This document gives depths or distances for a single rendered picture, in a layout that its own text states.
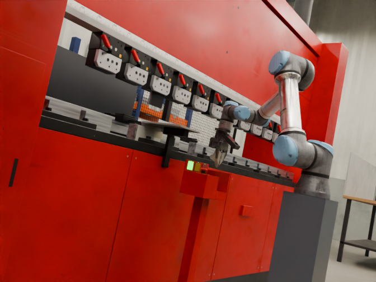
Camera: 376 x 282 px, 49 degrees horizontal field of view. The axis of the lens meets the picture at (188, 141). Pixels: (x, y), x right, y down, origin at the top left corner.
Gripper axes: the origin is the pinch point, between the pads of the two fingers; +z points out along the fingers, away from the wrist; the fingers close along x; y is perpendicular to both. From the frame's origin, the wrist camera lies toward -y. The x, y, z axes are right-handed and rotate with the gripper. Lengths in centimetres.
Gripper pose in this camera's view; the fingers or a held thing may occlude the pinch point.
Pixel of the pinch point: (217, 165)
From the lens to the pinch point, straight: 224.1
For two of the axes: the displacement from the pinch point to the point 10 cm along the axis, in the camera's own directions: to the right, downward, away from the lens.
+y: -7.3, -1.9, 6.6
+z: -2.7, 9.6, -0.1
